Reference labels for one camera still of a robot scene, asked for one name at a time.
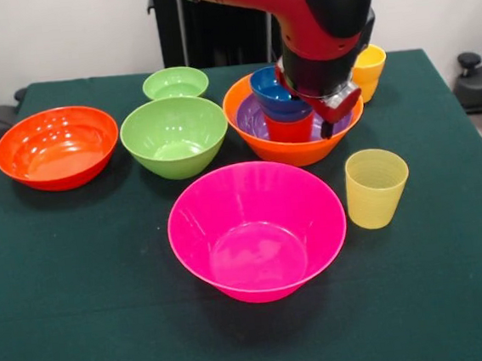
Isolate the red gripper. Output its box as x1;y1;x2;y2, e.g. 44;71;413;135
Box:
309;85;367;142

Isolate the red plastic cup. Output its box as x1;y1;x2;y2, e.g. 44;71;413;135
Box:
264;109;318;146

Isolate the purple plastic bowl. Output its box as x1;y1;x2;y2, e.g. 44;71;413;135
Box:
233;83;356;150

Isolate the orange-yellow plastic cup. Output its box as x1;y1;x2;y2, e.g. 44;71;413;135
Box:
348;42;391;105

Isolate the pale yellow plastic cup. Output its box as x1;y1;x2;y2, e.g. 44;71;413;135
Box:
342;145;416;232

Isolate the pink plastic bowl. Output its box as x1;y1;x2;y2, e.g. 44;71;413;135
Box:
162;152;355;313

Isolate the large green plastic bowl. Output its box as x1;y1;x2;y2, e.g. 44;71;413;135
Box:
116;91;234;186

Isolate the small green plastic bowl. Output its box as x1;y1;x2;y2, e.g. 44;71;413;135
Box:
140;63;212;104

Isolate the red plastic bowl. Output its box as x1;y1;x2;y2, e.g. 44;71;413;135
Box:
0;101;124;198

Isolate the dark green tablecloth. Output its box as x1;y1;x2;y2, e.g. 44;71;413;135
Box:
0;40;482;361

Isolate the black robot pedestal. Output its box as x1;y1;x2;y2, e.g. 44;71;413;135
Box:
146;0;288;75

